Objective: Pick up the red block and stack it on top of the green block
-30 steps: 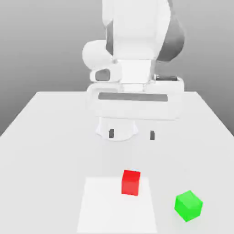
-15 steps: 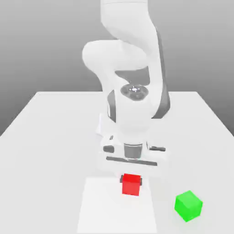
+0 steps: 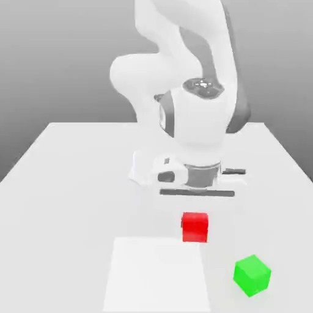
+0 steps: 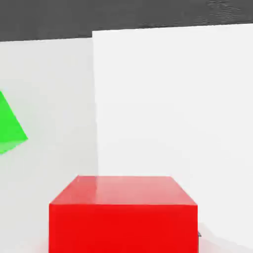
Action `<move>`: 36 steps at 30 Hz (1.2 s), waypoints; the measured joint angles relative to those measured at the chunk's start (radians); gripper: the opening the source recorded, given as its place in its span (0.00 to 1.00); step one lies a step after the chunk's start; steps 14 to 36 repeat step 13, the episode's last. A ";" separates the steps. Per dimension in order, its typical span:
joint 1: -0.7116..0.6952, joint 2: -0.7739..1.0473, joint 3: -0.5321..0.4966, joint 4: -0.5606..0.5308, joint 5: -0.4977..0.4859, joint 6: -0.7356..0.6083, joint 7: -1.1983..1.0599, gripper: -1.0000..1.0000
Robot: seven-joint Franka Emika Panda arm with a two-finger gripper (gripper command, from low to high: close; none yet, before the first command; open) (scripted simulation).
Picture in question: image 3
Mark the small green cube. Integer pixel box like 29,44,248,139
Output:
232,254,273,298

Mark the small red cube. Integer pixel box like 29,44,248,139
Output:
181,212,209,243

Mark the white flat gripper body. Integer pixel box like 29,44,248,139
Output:
158,183,237,207

